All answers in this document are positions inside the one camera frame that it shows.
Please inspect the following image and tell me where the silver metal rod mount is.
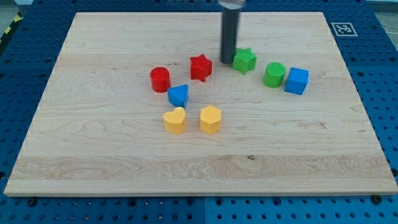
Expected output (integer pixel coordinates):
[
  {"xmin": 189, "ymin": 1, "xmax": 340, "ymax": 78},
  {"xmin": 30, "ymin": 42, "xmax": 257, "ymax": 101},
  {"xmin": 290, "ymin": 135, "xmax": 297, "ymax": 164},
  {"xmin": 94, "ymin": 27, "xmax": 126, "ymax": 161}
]
[{"xmin": 218, "ymin": 0, "xmax": 246, "ymax": 9}]

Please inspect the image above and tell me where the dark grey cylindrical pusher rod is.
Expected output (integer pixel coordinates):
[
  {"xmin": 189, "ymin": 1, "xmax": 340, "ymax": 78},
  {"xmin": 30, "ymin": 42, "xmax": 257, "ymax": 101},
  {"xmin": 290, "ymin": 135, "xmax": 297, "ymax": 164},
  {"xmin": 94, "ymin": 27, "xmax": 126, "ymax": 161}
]
[{"xmin": 220, "ymin": 7, "xmax": 240, "ymax": 64}]

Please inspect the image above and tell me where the red star block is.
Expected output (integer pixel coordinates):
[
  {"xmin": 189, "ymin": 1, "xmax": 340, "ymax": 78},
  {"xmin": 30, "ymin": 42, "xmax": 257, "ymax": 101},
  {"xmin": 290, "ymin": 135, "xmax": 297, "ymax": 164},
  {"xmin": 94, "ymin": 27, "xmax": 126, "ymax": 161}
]
[{"xmin": 190, "ymin": 54, "xmax": 213, "ymax": 82}]

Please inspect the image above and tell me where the green star block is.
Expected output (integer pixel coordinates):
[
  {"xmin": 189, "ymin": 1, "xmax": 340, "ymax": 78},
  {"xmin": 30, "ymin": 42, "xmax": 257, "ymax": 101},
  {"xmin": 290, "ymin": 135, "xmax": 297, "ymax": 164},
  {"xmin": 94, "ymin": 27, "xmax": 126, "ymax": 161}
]
[{"xmin": 233, "ymin": 48, "xmax": 257, "ymax": 75}]

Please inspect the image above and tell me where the green cylinder block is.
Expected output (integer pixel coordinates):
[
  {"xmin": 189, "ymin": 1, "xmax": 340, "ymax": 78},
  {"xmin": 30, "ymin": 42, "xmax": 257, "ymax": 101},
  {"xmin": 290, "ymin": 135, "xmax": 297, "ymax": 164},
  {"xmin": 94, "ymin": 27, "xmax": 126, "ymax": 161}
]
[{"xmin": 263, "ymin": 62, "xmax": 286, "ymax": 88}]

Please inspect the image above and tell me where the blue cube block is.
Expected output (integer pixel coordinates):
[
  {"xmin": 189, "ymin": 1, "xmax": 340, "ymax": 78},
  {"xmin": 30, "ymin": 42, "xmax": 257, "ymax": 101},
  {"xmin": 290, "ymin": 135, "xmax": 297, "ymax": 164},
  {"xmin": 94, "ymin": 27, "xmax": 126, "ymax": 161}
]
[{"xmin": 285, "ymin": 67, "xmax": 310, "ymax": 95}]

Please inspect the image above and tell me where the red cylinder block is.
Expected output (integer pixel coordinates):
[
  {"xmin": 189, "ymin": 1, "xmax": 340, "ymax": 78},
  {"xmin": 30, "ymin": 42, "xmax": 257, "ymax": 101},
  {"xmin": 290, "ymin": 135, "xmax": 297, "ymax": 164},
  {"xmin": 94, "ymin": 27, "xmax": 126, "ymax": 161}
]
[{"xmin": 150, "ymin": 67, "xmax": 170, "ymax": 93}]

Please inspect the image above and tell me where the blue triangle block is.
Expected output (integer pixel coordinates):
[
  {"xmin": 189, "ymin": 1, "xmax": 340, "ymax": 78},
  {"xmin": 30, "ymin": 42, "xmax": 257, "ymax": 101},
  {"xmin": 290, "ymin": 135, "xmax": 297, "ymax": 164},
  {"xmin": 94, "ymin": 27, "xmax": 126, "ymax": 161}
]
[{"xmin": 167, "ymin": 85, "xmax": 189, "ymax": 108}]

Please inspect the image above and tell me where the yellow hexagon block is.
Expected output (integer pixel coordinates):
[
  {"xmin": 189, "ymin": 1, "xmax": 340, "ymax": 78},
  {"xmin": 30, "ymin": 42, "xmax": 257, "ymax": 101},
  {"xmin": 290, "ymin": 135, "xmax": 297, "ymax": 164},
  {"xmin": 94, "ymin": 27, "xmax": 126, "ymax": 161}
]
[{"xmin": 200, "ymin": 105, "xmax": 221, "ymax": 134}]

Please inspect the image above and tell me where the white fiducial marker tag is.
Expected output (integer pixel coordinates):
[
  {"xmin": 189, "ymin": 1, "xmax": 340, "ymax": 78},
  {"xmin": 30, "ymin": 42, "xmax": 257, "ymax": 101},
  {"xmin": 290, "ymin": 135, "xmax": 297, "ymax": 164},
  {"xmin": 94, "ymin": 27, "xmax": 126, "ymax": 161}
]
[{"xmin": 331, "ymin": 22, "xmax": 358, "ymax": 37}]

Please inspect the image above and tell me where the yellow heart block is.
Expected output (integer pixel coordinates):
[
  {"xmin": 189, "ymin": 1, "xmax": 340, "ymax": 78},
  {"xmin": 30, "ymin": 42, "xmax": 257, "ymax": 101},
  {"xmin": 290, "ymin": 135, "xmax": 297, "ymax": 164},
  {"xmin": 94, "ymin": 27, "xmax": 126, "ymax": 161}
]
[{"xmin": 163, "ymin": 107, "xmax": 186, "ymax": 134}]

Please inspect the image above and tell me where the light wooden board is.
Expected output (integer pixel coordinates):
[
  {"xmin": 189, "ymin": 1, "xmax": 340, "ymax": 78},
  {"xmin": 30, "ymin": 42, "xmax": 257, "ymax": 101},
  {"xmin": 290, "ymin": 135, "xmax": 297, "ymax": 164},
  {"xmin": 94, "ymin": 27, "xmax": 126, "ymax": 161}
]
[{"xmin": 4, "ymin": 12, "xmax": 397, "ymax": 197}]

